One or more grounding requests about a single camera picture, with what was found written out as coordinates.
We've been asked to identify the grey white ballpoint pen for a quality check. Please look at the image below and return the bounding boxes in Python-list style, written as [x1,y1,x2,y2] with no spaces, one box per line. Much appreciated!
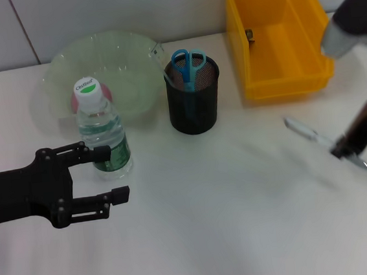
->
[284,109,367,181]

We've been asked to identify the pink peach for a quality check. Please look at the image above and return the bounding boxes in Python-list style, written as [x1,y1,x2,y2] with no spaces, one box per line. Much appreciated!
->
[69,82,115,116]

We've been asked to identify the pale green glass fruit plate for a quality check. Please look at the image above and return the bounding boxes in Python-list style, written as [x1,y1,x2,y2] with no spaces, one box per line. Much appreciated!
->
[24,25,173,137]

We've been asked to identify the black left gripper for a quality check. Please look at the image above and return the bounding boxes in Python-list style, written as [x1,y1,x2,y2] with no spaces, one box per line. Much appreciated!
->
[0,136,135,235]

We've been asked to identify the blue scissors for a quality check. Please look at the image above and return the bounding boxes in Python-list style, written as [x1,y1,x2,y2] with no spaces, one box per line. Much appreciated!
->
[170,47,213,126]

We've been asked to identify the clear water bottle green label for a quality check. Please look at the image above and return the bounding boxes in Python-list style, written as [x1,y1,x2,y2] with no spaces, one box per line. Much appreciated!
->
[72,72,135,184]

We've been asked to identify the green plastic wrapper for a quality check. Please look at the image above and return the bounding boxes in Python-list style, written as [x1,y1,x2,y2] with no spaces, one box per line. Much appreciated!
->
[244,28,256,45]

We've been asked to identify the black mesh pen cup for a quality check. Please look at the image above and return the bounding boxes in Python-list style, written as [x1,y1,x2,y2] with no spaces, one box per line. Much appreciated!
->
[161,51,225,138]

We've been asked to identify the yellow plastic bin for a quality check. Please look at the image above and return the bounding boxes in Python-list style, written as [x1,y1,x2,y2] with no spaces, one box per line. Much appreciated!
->
[223,0,338,104]

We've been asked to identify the clear plastic ruler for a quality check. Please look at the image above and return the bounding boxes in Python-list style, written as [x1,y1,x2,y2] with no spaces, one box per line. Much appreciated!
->
[150,39,179,89]

